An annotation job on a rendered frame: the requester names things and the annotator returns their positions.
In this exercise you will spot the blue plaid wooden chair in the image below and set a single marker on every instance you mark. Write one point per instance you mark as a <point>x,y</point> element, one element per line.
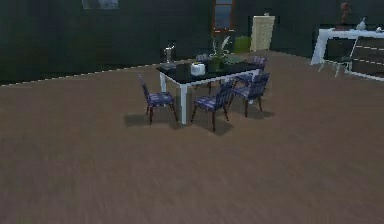
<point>156,99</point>
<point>258,61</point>
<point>201,57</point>
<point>254,89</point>
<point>213,101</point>

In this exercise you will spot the black top white leg table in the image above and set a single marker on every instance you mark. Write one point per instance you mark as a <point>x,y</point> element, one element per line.
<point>186,74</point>

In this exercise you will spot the white toaster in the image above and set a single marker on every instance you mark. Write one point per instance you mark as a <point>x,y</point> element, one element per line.
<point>198,69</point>

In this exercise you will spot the green house plant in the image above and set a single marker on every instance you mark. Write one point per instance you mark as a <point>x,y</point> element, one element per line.
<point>218,57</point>

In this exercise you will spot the brown framed window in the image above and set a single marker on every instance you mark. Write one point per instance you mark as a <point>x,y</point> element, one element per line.
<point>223,16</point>

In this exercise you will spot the cream chest of drawers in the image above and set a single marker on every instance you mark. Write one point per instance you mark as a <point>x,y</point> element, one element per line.
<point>262,32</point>

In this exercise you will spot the white shelf unit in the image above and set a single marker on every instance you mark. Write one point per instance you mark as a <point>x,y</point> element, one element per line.
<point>350,50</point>

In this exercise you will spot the red brown statue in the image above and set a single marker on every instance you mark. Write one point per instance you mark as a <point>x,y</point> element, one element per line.
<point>344,15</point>

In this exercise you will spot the white vase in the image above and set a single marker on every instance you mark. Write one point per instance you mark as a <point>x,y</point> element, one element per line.
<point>361,24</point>

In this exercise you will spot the grey framed wall picture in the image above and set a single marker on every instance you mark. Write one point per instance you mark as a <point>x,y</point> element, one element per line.
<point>100,3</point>

